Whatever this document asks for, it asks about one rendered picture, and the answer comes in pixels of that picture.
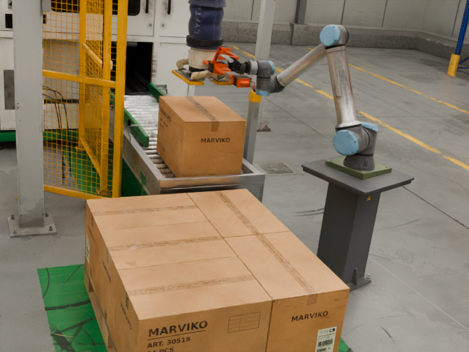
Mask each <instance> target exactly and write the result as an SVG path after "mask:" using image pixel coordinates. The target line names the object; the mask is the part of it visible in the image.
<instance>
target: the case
mask: <svg viewBox="0 0 469 352"><path fill-rule="evenodd" d="M245 132H246V120H245V119H243V118H242V117H240V116H239V115H238V114H237V113H236V112H234V111H233V110H231V109H230V108H229V107H228V106H227V105H225V104H224V103H222V102H221V101H220V100H218V99H217V98H216V97H215V96H159V109H158V133H157V146H156V151H157V152H158V154H159V155H160V157H161V158H162V160H164V162H165V163H166V165H167V166H168V167H169V169H170V170H171V171H172V172H173V174H174V175H175V177H199V176H212V175H236V174H241V164H242V157H243V150H244V138H245Z"/></svg>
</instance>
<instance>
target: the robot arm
mask: <svg viewBox="0 0 469 352"><path fill-rule="evenodd" d="M349 40H350V31H349V29H348V28H347V27H346V26H343V25H335V24H331V25H327V26H326V27H324V28H323V29H322V31H321V32H320V41H321V44H319V46H317V47H316V48H314V49H313V50H311V51H310V52H309V53H308V54H306V55H305V56H303V57H302V58H301V59H299V60H298V61H296V62H295V63H294V64H293V65H291V66H290V67H288V68H287V69H285V70H284V71H283V72H282V73H280V74H278V75H277V76H276V77H274V78H273V79H271V75H273V74H274V71H275V67H274V63H273V62H272V61H267V60H254V59H253V60H248V61H245V63H240V62H239V61H237V60H236V59H235V58H234V57H229V56H227V55H224V54H220V55H221V56H222V57H223V58H225V59H227V61H228V68H229V69H230V70H231V71H232V72H236V70H238V72H239V74H242V75H243V74H244V73H247V75H257V78H256V89H255V93H256V95H258V96H269V95H270V94H271V93H279V92H281V91H283V90H284V88H285V87H286V86H287V85H288V84H290V83H291V82H292V81H293V80H295V79H297V78H298V77H299V76H300V75H302V74H303V73H305V72H307V70H309V69H310V68H312V67H313V66H315V65H316V64H317V63H319V62H320V61H322V60H323V59H324V58H326V57H327V61H328V66H329V74H330V78H331V83H332V91H333V96H334V104H335V108H336V116H337V121H338V124H337V125H336V127H335V129H336V134H335V136H334V138H333V145H334V149H335V150H336V151H337V152H338V153H339V154H342V155H344V156H346V157H345V159H344V161H343V165H344V166H345V167H347V168H350V169H353V170H360V171H372V170H374V169H375V163H374V159H373V154H374V150H375V143H376V139H377V134H378V126H377V125H375V124H371V123H367V122H359V121H358V120H357V116H356V111H355V102H354V98H353V93H352V85H351V80H350V72H349V68H348V59H347V54H346V50H345V47H346V45H347V44H348V42H349Z"/></svg>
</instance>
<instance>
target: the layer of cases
mask: <svg viewBox="0 0 469 352"><path fill-rule="evenodd" d="M85 263H86V265H87V269H88V271H89V274H90V277H91V280H92V282H93V285H94V288H95V290H96V294H97V296H98V299H99V302H100V305H101V307H102V310H103V313H104V315H105V319H106V321H107V324H108V327H109V329H110V332H111V335H112V338H113V340H114V344H115V346H116V349H117V352H338V347H339V342H340V338H341V332H342V328H343V321H344V317H345V311H346V307H347V302H348V296H349V292H350V288H349V287H348V286H347V285H346V284H345V283H344V282H342V281H341V280H340V279H339V278H338V277H337V276H336V275H335V274H334V273H333V272H332V271H331V270H330V269H329V268H328V267H327V266H326V265H325V264H324V263H323V262H322V261H321V260H320V259H319V258H318V257H317V256H316V255H315V254H314V253H313V252H312V251H311V250H310V249H309V248H308V247H307V246H305V245H304V244H303V243H302V242H301V241H300V240H299V239H298V238H297V237H296V236H295V235H294V234H293V233H292V232H290V230H289V229H288V228H286V227H285V226H284V225H283V224H282V223H281V222H280V221H279V220H278V219H277V218H276V217H275V216H274V215H273V214H272V213H271V212H270V211H269V210H268V209H267V208H266V207H265V206H264V205H263V204H262V203H261V202H260V201H259V200H258V199H257V198H256V197H255V196H254V195H253V194H252V193H251V192H250V191H248V190H247V189H236V190H225V191H205V192H194V193H174V194H163V195H152V196H131V197H120V198H101V199H90V200H86V223H85Z"/></svg>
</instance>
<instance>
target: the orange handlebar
mask: <svg viewBox="0 0 469 352"><path fill-rule="evenodd" d="M223 53H224V54H226V55H228V56H229V57H234V58H235V59H236V60H238V59H239V57H238V56H237V55H235V54H233V53H231V52H228V51H227V50H224V51H223ZM218 59H222V60H227V59H225V58H223V57H222V56H218ZM203 63H204V64H206V65H208V63H209V62H208V61H206V60H203ZM216 71H218V72H219V74H221V75H225V72H226V71H229V72H231V70H230V69H229V68H224V67H222V68H218V67H216ZM240 85H244V86H246V85H249V82H248V81H246V82H243V81H241V82H240Z"/></svg>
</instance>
